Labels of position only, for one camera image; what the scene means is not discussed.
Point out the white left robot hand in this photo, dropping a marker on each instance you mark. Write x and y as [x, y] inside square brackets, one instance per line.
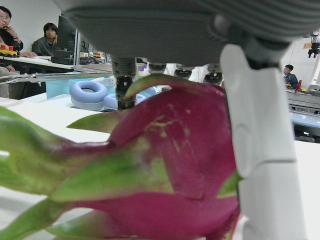
[162, 30]

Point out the pink green dragon fruit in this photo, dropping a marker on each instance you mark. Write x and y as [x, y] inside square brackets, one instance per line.
[175, 150]

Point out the black desk monitor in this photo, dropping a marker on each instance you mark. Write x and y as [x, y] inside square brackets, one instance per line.
[65, 32]

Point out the light blue headphones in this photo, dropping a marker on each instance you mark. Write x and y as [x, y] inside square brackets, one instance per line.
[86, 96]

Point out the person in grey-green jacket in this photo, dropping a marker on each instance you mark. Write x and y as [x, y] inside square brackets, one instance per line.
[45, 45]

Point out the light blue plastic bin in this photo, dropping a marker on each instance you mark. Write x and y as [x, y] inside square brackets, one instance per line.
[57, 87]

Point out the man in blue jacket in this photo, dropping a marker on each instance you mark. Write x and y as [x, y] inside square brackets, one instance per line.
[291, 78]

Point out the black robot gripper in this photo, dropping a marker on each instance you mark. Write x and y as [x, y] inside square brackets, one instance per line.
[313, 47]

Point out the man with glasses in black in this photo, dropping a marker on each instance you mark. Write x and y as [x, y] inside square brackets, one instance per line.
[7, 32]

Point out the yellow toy with red buttons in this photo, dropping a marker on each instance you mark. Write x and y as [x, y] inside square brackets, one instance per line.
[8, 52]

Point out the aluminium frame bar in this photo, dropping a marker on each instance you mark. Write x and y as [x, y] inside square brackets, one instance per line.
[50, 76]

